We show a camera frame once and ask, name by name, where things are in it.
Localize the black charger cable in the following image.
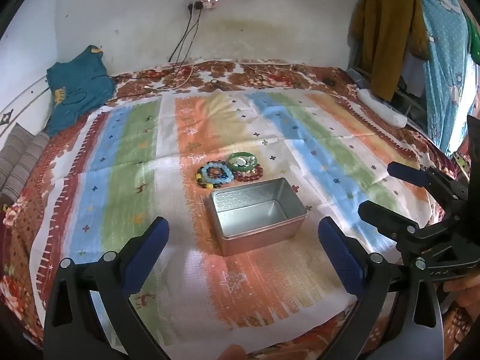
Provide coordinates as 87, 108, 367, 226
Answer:
167, 7, 203, 64

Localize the white power strip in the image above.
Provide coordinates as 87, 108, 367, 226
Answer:
356, 88, 408, 127

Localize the green hanging cloth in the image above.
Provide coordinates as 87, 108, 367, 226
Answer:
463, 7, 480, 62

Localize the grey striped folded cloth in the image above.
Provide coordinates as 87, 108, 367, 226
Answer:
0, 123, 51, 200

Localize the green jade bangle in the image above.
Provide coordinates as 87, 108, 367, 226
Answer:
226, 152, 259, 172

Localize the silver metal tin box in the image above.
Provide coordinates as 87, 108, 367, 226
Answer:
209, 177, 309, 257

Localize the pale blue bead bracelet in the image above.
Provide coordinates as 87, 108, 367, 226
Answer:
201, 162, 234, 185

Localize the dark red bead bracelet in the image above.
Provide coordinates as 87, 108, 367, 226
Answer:
232, 164, 264, 183

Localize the person's right hand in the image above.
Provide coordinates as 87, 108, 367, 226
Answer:
442, 274, 480, 308

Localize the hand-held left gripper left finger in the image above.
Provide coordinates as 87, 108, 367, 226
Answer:
43, 217, 170, 360

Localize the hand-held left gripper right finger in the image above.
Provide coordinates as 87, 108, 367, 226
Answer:
318, 217, 445, 360

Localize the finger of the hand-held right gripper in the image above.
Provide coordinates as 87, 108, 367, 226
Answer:
387, 161, 469, 203
358, 200, 421, 241

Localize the teal garment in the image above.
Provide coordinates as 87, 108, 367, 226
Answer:
46, 45, 115, 137

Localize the blue dotted hanging cloth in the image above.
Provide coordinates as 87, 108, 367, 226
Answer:
394, 0, 474, 158

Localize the multicolour glass bead bracelet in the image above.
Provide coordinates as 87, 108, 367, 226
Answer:
196, 163, 226, 192

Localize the white cable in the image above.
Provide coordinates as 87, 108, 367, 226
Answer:
144, 60, 295, 91

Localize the striped pastel printed cloth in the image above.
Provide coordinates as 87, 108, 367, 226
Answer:
32, 90, 432, 347

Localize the mustard hanging garment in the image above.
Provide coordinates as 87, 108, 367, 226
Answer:
349, 0, 430, 102

